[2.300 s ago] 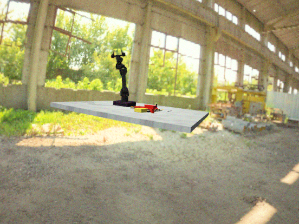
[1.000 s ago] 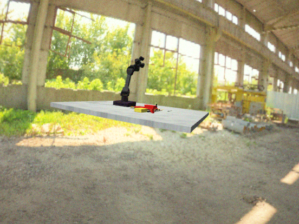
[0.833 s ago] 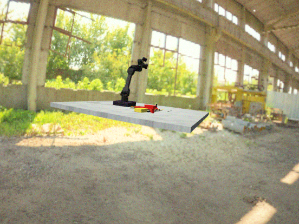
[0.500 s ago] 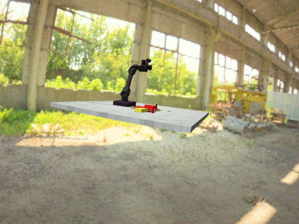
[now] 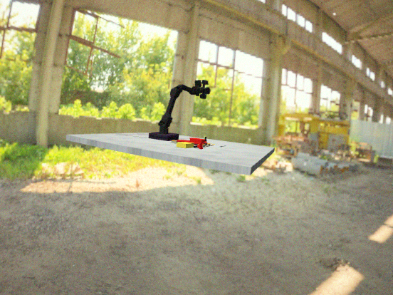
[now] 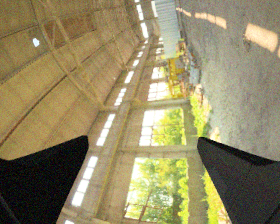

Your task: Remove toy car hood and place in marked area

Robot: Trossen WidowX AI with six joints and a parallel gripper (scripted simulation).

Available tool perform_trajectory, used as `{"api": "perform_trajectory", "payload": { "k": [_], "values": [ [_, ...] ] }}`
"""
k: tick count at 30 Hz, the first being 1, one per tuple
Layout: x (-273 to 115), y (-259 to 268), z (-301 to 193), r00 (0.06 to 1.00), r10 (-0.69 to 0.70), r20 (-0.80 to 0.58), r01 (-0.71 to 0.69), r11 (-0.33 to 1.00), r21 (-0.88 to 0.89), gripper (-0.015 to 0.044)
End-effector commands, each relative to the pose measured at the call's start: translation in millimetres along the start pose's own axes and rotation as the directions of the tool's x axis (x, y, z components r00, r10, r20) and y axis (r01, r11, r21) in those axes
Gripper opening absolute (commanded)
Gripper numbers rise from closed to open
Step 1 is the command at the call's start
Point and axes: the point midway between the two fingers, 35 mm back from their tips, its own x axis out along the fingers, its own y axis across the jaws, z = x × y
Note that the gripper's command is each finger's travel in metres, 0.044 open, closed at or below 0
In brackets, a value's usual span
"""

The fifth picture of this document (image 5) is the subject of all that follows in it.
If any yellow rectangular block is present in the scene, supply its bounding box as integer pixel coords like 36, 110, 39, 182
177, 142, 194, 148

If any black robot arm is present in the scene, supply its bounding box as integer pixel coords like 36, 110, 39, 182
158, 80, 211, 134

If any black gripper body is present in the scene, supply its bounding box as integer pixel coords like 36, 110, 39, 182
200, 80, 209, 100

